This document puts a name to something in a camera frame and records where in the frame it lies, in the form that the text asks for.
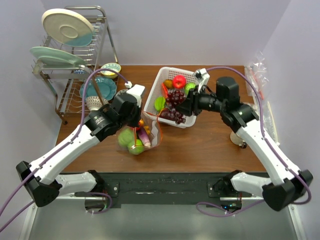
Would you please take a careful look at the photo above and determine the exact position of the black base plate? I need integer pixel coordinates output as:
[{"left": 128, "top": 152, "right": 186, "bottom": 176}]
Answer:
[{"left": 57, "top": 171, "right": 253, "bottom": 210}]

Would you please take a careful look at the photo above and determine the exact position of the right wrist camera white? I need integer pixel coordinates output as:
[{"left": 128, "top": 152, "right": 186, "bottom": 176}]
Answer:
[{"left": 193, "top": 68, "right": 210, "bottom": 88}]

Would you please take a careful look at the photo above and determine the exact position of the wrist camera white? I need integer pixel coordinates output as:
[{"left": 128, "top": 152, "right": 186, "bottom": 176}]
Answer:
[
  {"left": 193, "top": 68, "right": 210, "bottom": 88},
  {"left": 126, "top": 84, "right": 146, "bottom": 107}
]

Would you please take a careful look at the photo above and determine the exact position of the dark grapes bunch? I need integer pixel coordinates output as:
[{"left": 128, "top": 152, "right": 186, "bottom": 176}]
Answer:
[{"left": 164, "top": 89, "right": 186, "bottom": 125}]

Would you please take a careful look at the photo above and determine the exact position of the yellow blue patterned bowl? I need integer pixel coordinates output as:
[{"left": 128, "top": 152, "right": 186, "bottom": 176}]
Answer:
[{"left": 100, "top": 62, "right": 122, "bottom": 79}]

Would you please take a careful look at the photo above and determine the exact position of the large cream teal plate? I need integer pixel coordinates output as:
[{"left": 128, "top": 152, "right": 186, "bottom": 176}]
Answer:
[{"left": 41, "top": 8, "right": 95, "bottom": 47}]

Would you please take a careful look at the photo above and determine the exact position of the small brown kiwi fruit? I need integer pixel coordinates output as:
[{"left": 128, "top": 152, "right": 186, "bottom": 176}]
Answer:
[{"left": 163, "top": 79, "right": 174, "bottom": 89}]

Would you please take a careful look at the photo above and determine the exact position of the small green cabbage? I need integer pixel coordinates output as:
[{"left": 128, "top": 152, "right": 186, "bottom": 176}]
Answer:
[{"left": 127, "top": 139, "right": 145, "bottom": 155}]

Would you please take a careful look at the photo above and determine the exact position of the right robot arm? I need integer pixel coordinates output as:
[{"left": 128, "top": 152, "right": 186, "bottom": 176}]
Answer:
[{"left": 182, "top": 77, "right": 313, "bottom": 212}]

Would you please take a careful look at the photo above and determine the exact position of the clear zip top bag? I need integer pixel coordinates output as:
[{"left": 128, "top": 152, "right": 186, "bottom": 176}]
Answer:
[{"left": 117, "top": 111, "right": 163, "bottom": 154}]

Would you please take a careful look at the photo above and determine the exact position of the large green cabbage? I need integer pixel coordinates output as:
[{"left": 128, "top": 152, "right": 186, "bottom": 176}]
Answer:
[{"left": 117, "top": 128, "right": 135, "bottom": 148}]

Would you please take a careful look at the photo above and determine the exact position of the grey patterned bowl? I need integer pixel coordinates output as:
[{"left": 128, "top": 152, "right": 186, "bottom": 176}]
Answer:
[{"left": 85, "top": 96, "right": 109, "bottom": 112}]

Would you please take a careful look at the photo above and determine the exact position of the red chili pepper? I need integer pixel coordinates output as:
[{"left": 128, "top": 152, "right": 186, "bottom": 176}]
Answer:
[{"left": 161, "top": 83, "right": 168, "bottom": 99}]

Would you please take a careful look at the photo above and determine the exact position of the red apple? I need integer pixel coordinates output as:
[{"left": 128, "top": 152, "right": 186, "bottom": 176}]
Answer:
[{"left": 172, "top": 75, "right": 187, "bottom": 89}]

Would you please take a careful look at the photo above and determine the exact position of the stack of clear bags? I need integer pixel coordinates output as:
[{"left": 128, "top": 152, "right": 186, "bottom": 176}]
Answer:
[{"left": 244, "top": 51, "right": 280, "bottom": 147}]

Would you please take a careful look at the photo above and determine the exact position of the pale green plate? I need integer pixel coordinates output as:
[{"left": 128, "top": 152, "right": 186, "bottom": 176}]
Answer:
[
  {"left": 29, "top": 46, "right": 82, "bottom": 60},
  {"left": 38, "top": 57, "right": 86, "bottom": 67}
]

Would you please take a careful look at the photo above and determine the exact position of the metal dish rack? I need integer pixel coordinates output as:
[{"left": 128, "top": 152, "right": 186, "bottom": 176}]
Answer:
[{"left": 30, "top": 5, "right": 118, "bottom": 125}]

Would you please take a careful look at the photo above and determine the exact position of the black white floral bowl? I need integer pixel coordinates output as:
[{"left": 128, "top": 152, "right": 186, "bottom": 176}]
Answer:
[{"left": 116, "top": 89, "right": 128, "bottom": 96}]

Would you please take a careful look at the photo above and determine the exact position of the teal scalloped plate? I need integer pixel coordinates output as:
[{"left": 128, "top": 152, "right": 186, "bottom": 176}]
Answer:
[{"left": 85, "top": 76, "right": 117, "bottom": 101}]

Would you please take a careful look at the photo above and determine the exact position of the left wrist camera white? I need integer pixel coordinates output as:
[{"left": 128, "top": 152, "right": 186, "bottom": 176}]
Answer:
[{"left": 126, "top": 84, "right": 146, "bottom": 107}]

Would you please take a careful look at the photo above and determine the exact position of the white plastic basket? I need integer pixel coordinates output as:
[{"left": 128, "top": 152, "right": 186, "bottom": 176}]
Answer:
[{"left": 143, "top": 67, "right": 199, "bottom": 129}]

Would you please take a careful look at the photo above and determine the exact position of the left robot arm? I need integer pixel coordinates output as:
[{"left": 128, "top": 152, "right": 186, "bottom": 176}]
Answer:
[{"left": 16, "top": 93, "right": 161, "bottom": 207}]

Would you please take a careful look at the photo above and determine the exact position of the cream enamel mug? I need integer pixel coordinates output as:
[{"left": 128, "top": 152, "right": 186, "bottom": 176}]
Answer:
[{"left": 230, "top": 131, "right": 247, "bottom": 149}]

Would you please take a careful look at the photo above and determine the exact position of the purple white radish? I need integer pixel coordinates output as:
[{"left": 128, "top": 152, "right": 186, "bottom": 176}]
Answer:
[{"left": 137, "top": 127, "right": 151, "bottom": 147}]

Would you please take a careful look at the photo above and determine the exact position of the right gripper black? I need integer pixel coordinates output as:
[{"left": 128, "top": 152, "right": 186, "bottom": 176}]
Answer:
[{"left": 173, "top": 85, "right": 226, "bottom": 117}]

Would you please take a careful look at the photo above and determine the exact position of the green leaf vegetable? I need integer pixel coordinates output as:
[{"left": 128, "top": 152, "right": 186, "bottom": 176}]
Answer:
[{"left": 154, "top": 96, "right": 166, "bottom": 112}]

